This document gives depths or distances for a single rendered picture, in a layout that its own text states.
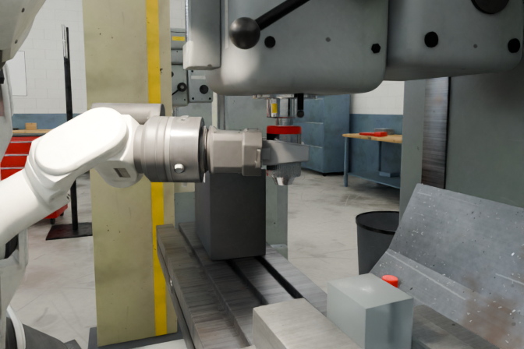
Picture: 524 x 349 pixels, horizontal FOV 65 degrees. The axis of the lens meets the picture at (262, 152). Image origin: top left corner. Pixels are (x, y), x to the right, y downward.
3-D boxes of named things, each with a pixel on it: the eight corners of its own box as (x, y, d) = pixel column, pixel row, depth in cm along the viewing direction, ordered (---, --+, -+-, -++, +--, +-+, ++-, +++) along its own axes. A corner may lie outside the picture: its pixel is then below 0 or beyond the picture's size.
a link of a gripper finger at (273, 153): (308, 165, 53) (260, 164, 53) (309, 140, 53) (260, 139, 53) (309, 167, 51) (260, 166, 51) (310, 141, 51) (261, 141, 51)
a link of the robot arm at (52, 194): (134, 132, 49) (26, 195, 45) (150, 163, 57) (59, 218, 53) (108, 96, 51) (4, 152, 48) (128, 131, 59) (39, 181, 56)
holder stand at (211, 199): (210, 262, 83) (208, 164, 81) (194, 230, 104) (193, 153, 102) (266, 255, 87) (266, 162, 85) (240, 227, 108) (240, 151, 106)
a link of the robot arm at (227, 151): (262, 117, 48) (161, 116, 48) (261, 197, 49) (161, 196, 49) (260, 115, 61) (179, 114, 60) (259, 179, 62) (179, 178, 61)
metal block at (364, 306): (363, 375, 35) (365, 308, 34) (325, 339, 40) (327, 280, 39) (411, 361, 37) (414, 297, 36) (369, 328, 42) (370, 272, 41)
